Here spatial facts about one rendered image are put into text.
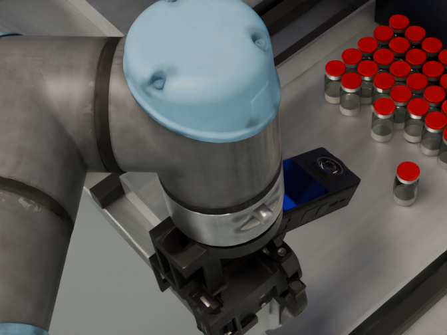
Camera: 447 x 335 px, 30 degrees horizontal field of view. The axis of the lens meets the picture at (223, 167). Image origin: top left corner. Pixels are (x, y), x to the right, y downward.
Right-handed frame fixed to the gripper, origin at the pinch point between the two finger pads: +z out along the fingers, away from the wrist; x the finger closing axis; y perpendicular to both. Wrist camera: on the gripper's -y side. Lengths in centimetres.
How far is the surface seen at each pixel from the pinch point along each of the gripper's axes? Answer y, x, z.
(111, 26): -10.1, -37.3, 0.8
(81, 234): -6, -75, 92
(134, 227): 2.8, -16.5, 3.6
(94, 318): 4, -57, 92
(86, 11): -10.1, -42.8, 2.5
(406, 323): -8.3, 8.2, 1.7
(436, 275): -13.4, 6.8, 1.7
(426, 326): -10.1, 9.0, 3.6
